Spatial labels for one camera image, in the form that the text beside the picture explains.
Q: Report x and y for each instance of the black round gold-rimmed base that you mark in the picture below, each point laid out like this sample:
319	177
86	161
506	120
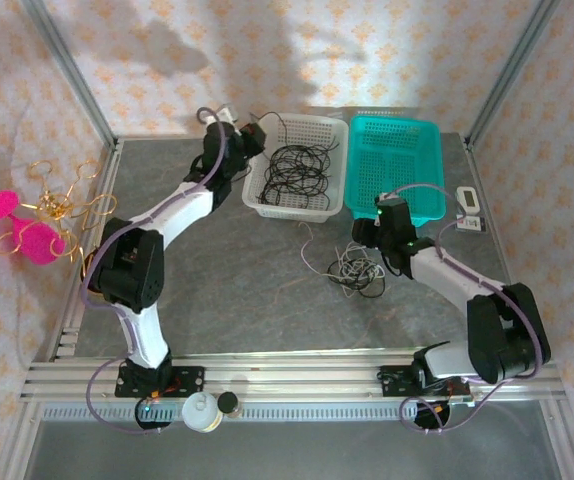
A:
89	262

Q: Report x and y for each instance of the white digital timer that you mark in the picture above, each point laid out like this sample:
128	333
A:
467	199

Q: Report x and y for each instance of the white plastic basket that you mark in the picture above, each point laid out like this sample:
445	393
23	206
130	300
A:
327	130

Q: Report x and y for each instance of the aluminium frame post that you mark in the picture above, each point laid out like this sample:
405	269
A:
509	75
74	75

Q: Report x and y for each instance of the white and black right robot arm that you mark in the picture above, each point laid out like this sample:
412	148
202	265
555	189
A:
447	272

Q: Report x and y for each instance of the teal plastic basket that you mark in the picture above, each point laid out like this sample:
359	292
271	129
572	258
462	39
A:
392	150

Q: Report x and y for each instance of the pink goblet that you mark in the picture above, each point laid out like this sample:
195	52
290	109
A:
42	242

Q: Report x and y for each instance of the black and white card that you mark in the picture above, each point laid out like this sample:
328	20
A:
469	223

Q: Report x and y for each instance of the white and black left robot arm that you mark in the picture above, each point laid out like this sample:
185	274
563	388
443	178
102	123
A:
182	210

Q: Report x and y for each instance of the white round container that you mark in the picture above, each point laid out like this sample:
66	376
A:
201	412

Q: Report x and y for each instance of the black round knob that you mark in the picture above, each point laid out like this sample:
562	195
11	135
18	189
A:
227	402

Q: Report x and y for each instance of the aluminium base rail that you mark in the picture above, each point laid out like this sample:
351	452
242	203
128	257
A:
292	375

